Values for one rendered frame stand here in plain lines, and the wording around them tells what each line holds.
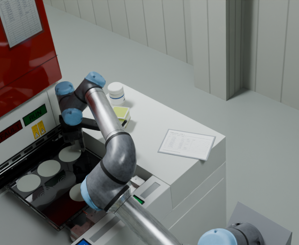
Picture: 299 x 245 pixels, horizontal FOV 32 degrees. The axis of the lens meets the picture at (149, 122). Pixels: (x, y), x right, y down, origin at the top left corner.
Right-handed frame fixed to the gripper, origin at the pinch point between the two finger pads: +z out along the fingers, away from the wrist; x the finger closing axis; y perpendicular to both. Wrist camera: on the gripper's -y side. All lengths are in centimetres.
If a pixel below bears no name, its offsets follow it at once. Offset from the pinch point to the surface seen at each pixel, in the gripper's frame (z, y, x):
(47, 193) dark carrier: 1.4, 16.6, 21.3
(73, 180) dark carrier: 1.4, 6.0, 16.2
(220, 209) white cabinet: 37, -56, 17
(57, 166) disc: 1.3, 12.5, 6.2
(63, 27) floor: 91, 21, -273
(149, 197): -4.7, -23.6, 38.4
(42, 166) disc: 1.3, 18.8, 4.9
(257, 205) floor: 91, -89, -25
